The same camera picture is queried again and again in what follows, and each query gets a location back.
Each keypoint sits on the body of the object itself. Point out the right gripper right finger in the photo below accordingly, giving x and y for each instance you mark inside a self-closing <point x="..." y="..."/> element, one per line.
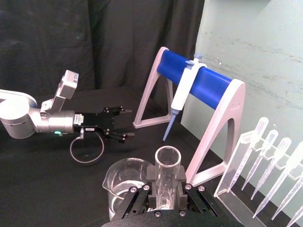
<point x="201" y="198"/>

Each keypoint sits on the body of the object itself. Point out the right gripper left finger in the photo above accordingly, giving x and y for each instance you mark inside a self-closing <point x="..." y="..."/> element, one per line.
<point x="136" y="201"/>

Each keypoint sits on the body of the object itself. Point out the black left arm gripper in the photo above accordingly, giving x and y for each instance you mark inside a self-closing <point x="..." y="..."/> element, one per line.
<point x="97" y="123"/>

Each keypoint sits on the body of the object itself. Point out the clear glass cylinder tube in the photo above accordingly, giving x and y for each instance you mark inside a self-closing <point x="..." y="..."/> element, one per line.
<point x="167" y="175"/>

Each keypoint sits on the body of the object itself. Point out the clear glass beaker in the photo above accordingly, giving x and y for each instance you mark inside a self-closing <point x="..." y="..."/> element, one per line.
<point x="123" y="175"/>

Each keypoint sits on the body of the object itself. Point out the clear acrylic pipette rack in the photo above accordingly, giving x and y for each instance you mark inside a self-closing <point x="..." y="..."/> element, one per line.
<point x="236" y="201"/>

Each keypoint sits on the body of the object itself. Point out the clear plastic transfer pipette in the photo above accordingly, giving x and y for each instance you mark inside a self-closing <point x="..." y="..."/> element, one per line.
<point x="260" y="158"/>
<point x="290" y="196"/>
<point x="281" y="177"/>
<point x="248" y="151"/>
<point x="297" y="216"/>
<point x="272" y="165"/>

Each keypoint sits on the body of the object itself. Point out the white pipette with blue tip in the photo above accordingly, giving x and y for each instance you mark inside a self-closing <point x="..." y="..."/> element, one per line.
<point x="183" y="89"/>

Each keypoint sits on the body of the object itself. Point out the black table cloth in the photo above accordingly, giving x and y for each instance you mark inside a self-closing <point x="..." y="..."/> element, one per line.
<point x="47" y="184"/>

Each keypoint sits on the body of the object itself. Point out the black backdrop cloth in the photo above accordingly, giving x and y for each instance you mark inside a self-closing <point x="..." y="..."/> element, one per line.
<point x="59" y="42"/>

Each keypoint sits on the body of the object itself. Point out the grey pipette stand blue bar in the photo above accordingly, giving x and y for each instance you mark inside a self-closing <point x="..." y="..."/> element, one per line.
<point x="213" y="87"/>

